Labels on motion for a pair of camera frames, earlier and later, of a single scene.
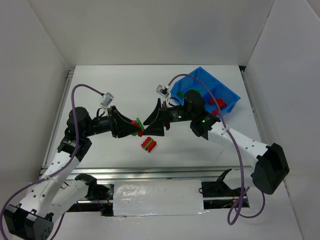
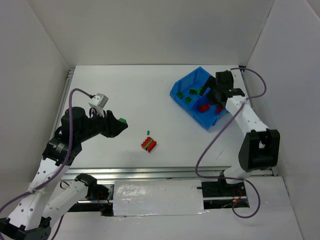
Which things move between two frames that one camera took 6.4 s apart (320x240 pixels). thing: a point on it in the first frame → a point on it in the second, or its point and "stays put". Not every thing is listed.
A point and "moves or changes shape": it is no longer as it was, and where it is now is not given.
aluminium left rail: [69, 79] stays put
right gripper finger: [155, 128] → [211, 83]
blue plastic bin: [215, 97] stays put
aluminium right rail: [259, 129] stays put
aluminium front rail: [155, 173] stays put
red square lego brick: [221, 104] moves or changes shape
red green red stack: [148, 144] stays put
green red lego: [138, 122] moves or changes shape
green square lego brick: [180, 94] stays put
